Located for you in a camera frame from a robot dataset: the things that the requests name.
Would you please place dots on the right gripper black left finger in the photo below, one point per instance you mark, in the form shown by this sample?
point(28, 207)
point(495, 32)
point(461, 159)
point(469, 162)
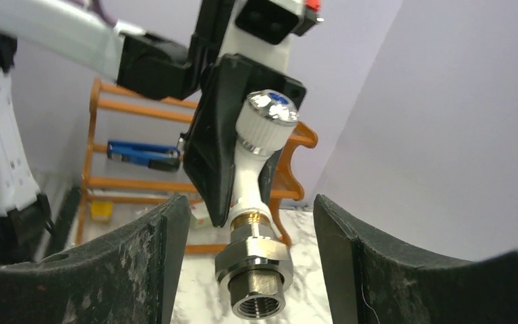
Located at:
point(129, 275)

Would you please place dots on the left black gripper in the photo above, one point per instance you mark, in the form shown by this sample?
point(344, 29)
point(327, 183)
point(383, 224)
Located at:
point(210, 141)

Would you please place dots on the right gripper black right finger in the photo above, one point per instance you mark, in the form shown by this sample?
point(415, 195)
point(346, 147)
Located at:
point(374, 277)

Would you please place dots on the white plastic water faucet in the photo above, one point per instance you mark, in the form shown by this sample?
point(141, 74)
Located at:
point(266, 121)

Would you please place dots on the silver hex nut fitting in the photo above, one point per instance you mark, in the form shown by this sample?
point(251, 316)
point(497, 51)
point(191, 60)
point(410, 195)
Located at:
point(255, 269)

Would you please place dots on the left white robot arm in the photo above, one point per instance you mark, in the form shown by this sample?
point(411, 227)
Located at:
point(45, 48)

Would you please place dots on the yellow sponge block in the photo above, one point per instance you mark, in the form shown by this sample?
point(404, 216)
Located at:
point(101, 211)

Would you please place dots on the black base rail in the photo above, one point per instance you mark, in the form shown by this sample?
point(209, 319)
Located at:
point(67, 216)

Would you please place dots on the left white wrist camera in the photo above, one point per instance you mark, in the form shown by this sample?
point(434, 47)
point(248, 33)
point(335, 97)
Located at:
point(261, 30)

